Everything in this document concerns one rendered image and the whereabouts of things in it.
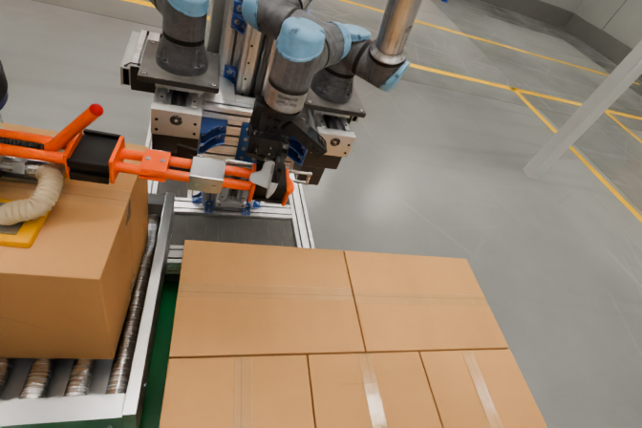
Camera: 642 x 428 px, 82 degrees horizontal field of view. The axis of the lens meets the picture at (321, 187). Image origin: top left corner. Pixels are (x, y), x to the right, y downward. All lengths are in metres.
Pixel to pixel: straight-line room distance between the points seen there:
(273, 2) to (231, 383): 0.96
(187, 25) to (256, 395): 1.03
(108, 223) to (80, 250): 0.08
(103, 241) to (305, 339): 0.68
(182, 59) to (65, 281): 0.67
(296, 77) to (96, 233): 0.53
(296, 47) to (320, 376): 0.94
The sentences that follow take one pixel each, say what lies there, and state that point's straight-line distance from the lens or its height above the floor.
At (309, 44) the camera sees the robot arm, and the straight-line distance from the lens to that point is 0.63.
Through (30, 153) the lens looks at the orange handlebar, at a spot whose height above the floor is 1.08.
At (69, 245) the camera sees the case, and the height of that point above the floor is 0.95.
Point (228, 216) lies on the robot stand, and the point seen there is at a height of 0.21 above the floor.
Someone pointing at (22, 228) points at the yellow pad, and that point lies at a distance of 0.91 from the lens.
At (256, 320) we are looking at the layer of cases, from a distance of 1.25.
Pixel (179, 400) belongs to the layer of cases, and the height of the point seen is 0.54.
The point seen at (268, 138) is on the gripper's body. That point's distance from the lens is 0.73.
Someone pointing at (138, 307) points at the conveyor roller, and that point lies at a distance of 1.25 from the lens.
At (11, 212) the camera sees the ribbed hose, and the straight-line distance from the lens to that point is 0.88.
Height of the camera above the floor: 1.66
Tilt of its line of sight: 41 degrees down
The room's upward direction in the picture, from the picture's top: 24 degrees clockwise
